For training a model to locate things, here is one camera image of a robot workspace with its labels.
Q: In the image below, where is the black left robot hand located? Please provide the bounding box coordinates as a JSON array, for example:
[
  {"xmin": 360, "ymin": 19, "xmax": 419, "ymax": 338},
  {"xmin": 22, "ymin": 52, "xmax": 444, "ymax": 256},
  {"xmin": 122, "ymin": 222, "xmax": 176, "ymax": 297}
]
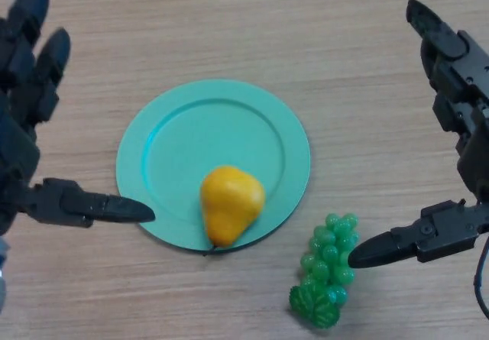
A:
[{"xmin": 0, "ymin": 0, "xmax": 156, "ymax": 236}]

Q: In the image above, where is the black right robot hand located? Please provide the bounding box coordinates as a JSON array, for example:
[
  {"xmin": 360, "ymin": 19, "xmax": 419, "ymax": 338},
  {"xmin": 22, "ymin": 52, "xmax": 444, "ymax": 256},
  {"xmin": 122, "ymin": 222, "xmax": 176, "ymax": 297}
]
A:
[{"xmin": 345, "ymin": 0, "xmax": 489, "ymax": 269}]

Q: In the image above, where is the yellow pear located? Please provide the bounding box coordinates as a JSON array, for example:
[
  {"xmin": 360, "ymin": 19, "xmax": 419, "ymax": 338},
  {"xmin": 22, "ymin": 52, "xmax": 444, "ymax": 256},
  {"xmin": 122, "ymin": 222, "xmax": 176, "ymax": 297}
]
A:
[{"xmin": 200, "ymin": 165, "xmax": 266, "ymax": 251}]

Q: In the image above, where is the green round plate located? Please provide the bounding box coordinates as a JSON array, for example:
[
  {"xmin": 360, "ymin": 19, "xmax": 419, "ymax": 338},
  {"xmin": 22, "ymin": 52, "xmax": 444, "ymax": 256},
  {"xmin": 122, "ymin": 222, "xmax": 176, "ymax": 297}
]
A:
[{"xmin": 116, "ymin": 79, "xmax": 311, "ymax": 253}]

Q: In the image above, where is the green grape bunch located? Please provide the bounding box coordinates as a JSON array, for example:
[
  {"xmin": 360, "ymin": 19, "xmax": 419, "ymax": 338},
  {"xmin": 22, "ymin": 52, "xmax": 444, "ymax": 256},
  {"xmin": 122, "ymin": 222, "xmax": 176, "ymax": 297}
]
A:
[{"xmin": 289, "ymin": 212, "xmax": 361, "ymax": 329}]

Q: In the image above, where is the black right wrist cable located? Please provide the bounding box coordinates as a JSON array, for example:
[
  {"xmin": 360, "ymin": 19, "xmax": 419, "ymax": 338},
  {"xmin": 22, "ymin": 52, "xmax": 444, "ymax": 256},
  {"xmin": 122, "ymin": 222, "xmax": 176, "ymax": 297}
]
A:
[{"xmin": 472, "ymin": 236, "xmax": 489, "ymax": 318}]

